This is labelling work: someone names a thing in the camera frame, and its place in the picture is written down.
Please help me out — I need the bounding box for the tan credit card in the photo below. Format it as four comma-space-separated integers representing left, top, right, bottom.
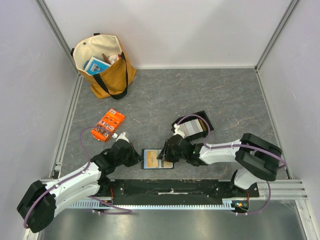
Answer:
158, 160, 174, 169
146, 150, 159, 168

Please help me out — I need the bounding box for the black leather card holder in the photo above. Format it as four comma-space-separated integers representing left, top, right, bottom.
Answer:
141, 149, 174, 170

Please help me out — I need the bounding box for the black plastic card tray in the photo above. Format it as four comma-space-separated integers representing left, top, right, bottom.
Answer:
171, 110, 214, 142

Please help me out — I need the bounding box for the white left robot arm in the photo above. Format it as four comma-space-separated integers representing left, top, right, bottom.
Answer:
17, 139, 143, 233

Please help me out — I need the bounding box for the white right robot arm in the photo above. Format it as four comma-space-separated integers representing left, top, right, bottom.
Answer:
158, 133, 286, 197

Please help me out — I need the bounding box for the white credit card stack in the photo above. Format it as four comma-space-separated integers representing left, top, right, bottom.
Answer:
179, 119, 204, 137

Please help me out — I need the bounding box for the orange printed box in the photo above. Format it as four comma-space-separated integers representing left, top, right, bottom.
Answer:
90, 108, 126, 142

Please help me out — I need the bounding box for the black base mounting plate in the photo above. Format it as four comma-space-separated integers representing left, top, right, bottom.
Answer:
95, 179, 260, 199

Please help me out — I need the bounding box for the mustard tote bag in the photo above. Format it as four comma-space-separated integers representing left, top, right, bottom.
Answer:
70, 33, 136, 100

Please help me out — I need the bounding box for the blue book in bag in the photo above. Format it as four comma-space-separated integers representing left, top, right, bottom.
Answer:
84, 56, 111, 75

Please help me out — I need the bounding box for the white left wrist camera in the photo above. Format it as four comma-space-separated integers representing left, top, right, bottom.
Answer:
112, 132, 130, 143

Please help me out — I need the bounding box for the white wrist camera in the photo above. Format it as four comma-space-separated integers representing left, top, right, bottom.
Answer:
173, 123, 185, 139
112, 132, 130, 143

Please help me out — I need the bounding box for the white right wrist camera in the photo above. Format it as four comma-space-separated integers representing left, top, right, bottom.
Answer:
173, 123, 185, 139

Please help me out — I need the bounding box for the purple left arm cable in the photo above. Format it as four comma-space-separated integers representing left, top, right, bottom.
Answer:
22, 126, 133, 229

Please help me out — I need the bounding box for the grey slotted cable duct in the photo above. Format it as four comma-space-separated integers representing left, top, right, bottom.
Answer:
68, 198, 235, 211

